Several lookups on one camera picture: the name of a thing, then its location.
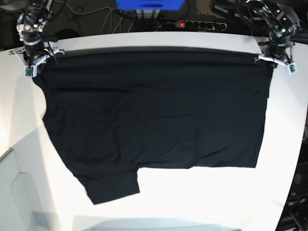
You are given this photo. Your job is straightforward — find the black T-shirt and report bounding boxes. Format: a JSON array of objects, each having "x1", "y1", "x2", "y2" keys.
[{"x1": 33, "y1": 51, "x2": 273, "y2": 204}]

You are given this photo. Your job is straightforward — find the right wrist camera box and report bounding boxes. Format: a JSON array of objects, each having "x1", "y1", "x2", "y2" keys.
[{"x1": 24, "y1": 65, "x2": 37, "y2": 78}]

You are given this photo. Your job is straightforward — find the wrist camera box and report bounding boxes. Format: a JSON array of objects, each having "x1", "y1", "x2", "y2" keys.
[
  {"x1": 285, "y1": 62, "x2": 297, "y2": 75},
  {"x1": 24, "y1": 65, "x2": 37, "y2": 78}
]

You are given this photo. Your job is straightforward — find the blue box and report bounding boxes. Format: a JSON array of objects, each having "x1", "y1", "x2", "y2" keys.
[{"x1": 116, "y1": 0, "x2": 185, "y2": 11}]

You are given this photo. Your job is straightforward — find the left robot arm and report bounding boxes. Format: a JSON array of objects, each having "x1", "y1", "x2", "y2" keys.
[{"x1": 244, "y1": 0, "x2": 300, "y2": 66}]

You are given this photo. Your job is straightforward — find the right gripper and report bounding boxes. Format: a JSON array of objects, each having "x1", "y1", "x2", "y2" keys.
[{"x1": 9, "y1": 36, "x2": 64, "y2": 66}]

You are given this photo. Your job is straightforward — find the black power strip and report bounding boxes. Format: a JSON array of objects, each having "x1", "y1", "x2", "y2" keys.
[{"x1": 160, "y1": 20, "x2": 228, "y2": 32}]

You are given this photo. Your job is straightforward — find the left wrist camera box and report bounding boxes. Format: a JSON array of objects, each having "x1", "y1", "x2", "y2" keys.
[{"x1": 285, "y1": 62, "x2": 297, "y2": 75}]

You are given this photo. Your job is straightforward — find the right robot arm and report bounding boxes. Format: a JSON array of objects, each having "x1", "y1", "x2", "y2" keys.
[{"x1": 16, "y1": 0, "x2": 67, "y2": 66}]

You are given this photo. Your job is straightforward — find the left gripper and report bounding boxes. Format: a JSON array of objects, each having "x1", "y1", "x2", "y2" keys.
[{"x1": 254, "y1": 36, "x2": 295, "y2": 65}]

